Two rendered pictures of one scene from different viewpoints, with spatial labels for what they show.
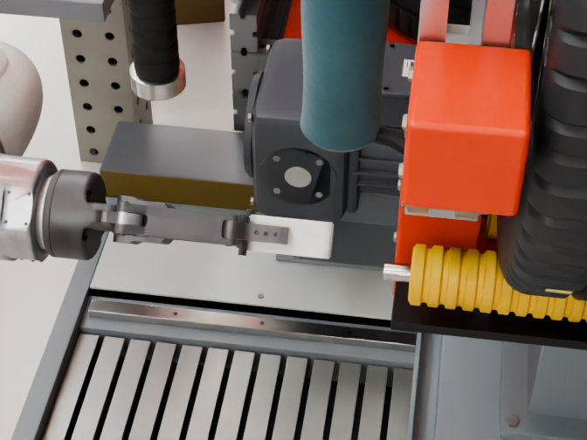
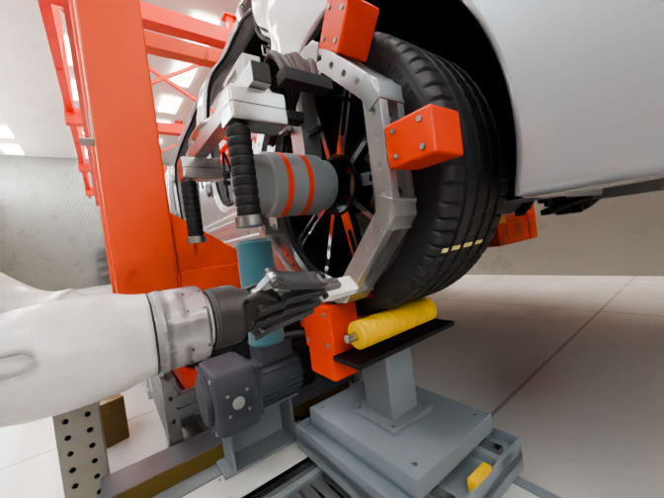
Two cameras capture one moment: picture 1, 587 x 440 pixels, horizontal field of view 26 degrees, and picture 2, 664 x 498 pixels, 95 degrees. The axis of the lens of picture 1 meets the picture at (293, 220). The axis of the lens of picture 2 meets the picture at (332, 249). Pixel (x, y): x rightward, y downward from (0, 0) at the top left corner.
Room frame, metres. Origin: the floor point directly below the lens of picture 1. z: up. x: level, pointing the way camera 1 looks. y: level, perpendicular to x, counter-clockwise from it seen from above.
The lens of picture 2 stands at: (0.40, 0.35, 0.71)
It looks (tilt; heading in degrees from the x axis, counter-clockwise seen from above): 1 degrees down; 315
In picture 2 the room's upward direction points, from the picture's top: 7 degrees counter-clockwise
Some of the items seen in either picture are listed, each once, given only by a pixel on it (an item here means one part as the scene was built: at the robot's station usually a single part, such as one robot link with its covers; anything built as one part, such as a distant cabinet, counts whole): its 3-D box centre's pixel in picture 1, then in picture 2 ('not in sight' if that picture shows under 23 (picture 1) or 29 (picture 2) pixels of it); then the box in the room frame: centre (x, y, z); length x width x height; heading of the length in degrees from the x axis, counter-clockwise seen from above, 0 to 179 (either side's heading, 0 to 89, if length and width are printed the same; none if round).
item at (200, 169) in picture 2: not in sight; (200, 169); (1.14, 0.03, 0.93); 0.09 x 0.05 x 0.05; 82
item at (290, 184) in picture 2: not in sight; (285, 185); (0.96, -0.08, 0.85); 0.21 x 0.14 x 0.14; 82
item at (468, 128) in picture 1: (465, 127); (422, 140); (0.63, -0.11, 0.85); 0.09 x 0.08 x 0.07; 172
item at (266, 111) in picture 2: not in sight; (253, 111); (0.81, 0.08, 0.93); 0.09 x 0.05 x 0.05; 82
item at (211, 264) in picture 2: not in sight; (248, 257); (1.45, -0.24, 0.69); 0.52 x 0.17 x 0.35; 82
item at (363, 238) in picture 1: (410, 175); (274, 393); (1.26, -0.15, 0.26); 0.42 x 0.18 x 0.35; 82
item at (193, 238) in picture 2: not in sight; (193, 210); (1.15, 0.06, 0.83); 0.04 x 0.04 x 0.16
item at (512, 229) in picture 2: not in sight; (502, 221); (1.16, -2.28, 0.69); 0.52 x 0.17 x 0.35; 82
